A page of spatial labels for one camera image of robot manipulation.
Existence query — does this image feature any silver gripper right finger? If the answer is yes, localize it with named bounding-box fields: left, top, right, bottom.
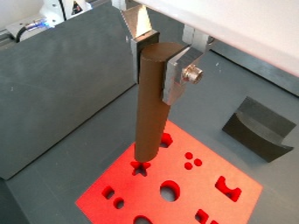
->
left=162, top=25, right=214, bottom=105

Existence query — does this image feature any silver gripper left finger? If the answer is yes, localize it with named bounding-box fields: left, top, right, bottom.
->
left=121, top=4, right=160, bottom=82

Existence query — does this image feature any brown oval peg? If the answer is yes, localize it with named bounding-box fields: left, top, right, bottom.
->
left=134, top=43, right=182, bottom=163

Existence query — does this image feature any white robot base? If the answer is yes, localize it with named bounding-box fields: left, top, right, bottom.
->
left=0, top=0, right=112, bottom=44

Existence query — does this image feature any dark grey peg holder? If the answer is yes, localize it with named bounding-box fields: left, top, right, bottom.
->
left=221, top=97, right=296, bottom=163

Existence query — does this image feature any red shape-sorting board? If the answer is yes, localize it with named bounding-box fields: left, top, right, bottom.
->
left=76, top=122, right=262, bottom=224

